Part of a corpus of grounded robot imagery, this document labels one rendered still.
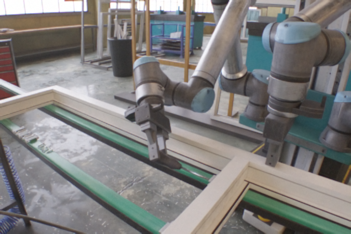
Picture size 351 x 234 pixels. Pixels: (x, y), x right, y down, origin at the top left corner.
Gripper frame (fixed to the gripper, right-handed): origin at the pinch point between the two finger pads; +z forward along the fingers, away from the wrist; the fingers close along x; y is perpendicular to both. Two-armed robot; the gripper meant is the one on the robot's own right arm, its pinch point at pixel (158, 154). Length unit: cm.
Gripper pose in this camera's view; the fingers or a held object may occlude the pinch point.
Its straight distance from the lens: 68.5
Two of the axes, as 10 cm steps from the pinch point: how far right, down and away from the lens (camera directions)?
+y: 8.9, -3.4, -3.2
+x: 4.3, 3.5, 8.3
